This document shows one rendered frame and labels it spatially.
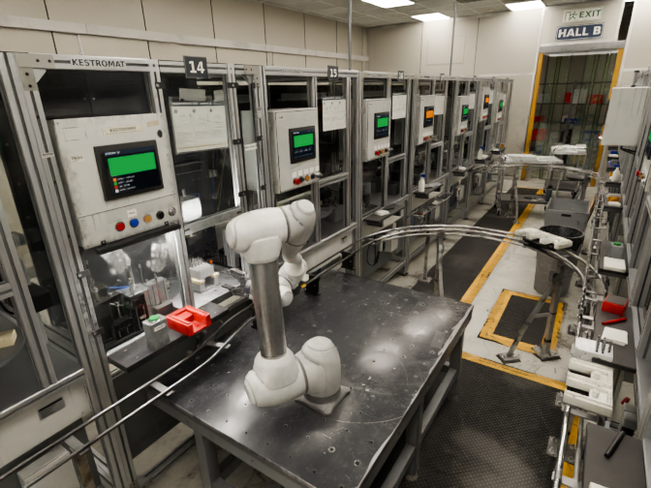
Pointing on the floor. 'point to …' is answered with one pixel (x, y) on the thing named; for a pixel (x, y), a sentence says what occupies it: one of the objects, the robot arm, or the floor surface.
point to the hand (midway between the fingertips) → (226, 279)
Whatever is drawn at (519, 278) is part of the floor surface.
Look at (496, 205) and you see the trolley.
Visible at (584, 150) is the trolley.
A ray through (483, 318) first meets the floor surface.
